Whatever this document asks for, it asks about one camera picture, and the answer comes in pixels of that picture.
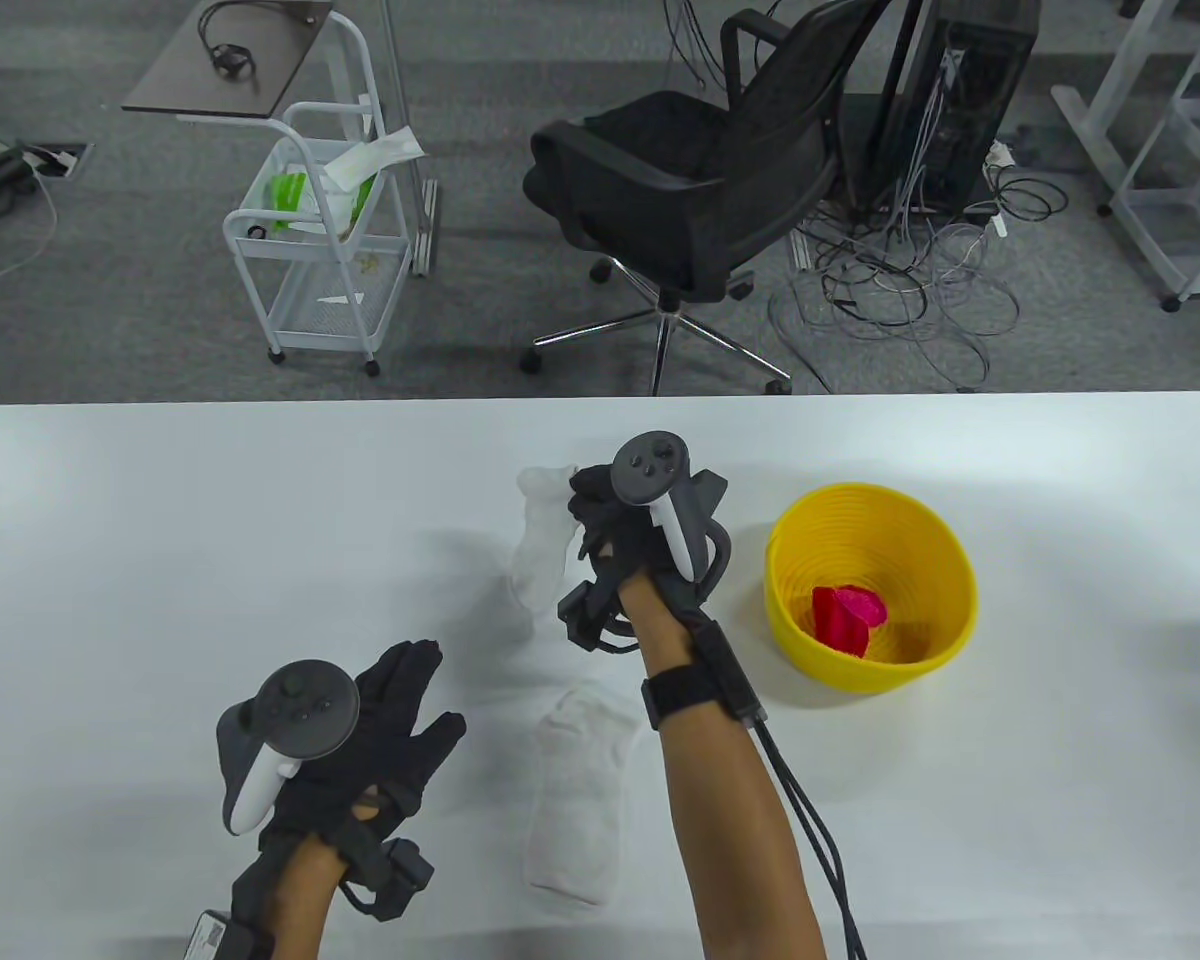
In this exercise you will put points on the person's right hand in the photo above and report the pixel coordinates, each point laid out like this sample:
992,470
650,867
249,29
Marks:
620,540

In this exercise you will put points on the person's left hand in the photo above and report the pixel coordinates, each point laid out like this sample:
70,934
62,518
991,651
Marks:
390,750

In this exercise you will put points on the thick white sock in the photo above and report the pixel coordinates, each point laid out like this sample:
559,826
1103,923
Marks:
545,560

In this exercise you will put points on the sheer white sock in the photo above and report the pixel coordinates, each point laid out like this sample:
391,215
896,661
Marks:
580,800

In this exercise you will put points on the pink sock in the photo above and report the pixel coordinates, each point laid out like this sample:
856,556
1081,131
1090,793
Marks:
865,603
840,625

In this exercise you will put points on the person's right forearm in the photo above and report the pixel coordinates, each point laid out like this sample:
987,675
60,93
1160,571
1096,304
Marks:
730,830

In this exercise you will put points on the person's left forearm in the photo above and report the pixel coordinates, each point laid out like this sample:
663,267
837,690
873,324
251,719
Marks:
300,900

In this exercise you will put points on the grey white hand controller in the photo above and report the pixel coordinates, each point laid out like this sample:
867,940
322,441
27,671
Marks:
650,468
305,705

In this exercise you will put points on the small black wrist module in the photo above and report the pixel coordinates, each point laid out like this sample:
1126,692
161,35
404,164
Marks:
580,610
400,875

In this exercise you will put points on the black labelled wrist box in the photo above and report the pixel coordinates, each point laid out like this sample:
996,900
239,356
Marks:
730,670
220,935

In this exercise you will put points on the yellow woven basket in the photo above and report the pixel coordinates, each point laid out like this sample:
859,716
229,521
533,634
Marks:
910,560

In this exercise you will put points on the black office chair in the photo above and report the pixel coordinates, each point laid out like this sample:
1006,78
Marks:
680,190

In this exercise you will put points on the grey metal stand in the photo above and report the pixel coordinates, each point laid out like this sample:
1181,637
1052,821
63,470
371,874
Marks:
426,230

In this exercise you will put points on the white rolling cart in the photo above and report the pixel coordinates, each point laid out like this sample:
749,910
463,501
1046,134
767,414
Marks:
330,310

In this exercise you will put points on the white cloth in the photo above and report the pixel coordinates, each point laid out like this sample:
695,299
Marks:
380,152

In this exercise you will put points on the green white packet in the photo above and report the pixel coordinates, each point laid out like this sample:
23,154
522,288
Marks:
285,195

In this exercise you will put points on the white power strip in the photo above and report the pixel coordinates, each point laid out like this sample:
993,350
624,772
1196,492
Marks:
1000,155

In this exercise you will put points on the black computer tower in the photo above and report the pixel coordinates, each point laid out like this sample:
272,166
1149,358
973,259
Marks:
980,100

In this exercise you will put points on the white metal rack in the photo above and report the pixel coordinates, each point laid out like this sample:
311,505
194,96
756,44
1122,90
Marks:
1145,245

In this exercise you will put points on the brown top side table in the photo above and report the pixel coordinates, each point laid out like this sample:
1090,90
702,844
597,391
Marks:
180,85

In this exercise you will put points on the floor socket box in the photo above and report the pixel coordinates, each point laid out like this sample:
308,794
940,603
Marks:
55,160

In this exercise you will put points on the white desk frame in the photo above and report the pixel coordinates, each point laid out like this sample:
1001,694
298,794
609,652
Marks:
1085,125

